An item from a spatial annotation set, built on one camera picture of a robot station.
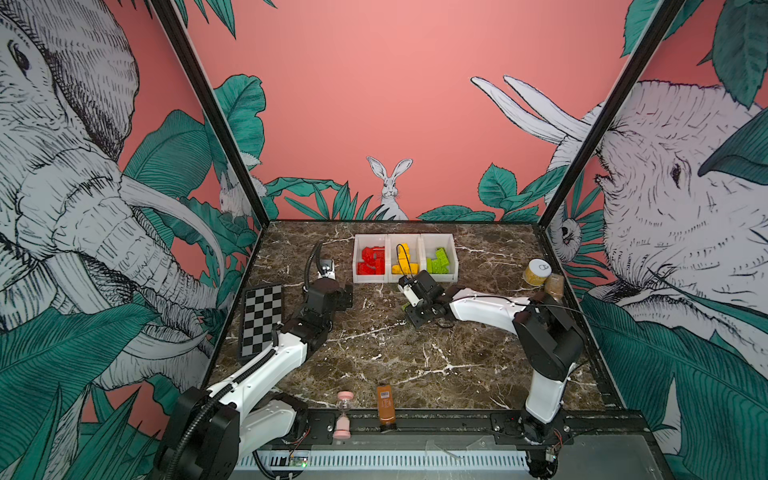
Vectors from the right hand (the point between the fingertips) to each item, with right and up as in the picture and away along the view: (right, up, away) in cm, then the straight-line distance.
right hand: (409, 308), depth 92 cm
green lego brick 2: (+11, +13, +12) cm, 21 cm away
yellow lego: (-1, +15, +11) cm, 19 cm away
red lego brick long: (-15, +12, +9) cm, 21 cm away
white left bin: (-17, +22, +17) cm, 32 cm away
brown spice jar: (+49, +7, +6) cm, 50 cm away
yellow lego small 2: (-1, +18, +17) cm, 25 cm away
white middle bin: (+3, +21, +14) cm, 25 cm away
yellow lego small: (-1, +12, +8) cm, 14 cm away
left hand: (-22, +11, -8) cm, 26 cm away
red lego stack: (-12, +17, +15) cm, 26 cm away
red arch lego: (-10, +12, +10) cm, 19 cm away
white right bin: (+14, +22, +15) cm, 30 cm away
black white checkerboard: (-47, 0, 0) cm, 47 cm away
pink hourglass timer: (-18, -26, -20) cm, 37 cm away
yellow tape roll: (+45, +11, +9) cm, 47 cm away
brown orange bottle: (-7, -22, -18) cm, 29 cm away
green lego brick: (+12, +16, +12) cm, 23 cm away
